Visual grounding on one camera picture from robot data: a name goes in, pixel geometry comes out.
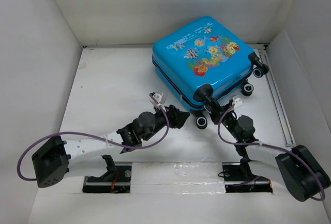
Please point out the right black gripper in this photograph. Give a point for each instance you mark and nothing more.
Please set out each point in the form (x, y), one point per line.
(215, 111)

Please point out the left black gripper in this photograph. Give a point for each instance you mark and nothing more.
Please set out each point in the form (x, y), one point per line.
(176, 116)

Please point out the blue kids suitcase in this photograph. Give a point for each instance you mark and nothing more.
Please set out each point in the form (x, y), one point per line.
(202, 62)

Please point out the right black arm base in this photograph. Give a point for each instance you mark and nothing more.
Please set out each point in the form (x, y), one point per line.
(239, 179)

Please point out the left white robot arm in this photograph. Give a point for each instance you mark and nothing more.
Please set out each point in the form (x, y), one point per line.
(58, 159)

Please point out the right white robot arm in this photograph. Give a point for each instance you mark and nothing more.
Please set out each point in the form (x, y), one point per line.
(295, 168)

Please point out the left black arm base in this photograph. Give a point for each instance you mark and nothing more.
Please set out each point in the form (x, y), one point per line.
(115, 178)

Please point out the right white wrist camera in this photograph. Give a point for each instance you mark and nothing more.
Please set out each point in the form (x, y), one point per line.
(235, 102)

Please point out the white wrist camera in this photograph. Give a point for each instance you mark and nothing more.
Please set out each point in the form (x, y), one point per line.
(158, 100)
(235, 102)

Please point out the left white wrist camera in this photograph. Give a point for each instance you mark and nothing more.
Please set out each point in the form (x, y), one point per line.
(158, 100)

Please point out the aluminium frame rail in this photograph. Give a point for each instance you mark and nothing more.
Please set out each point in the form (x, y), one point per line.
(284, 122)

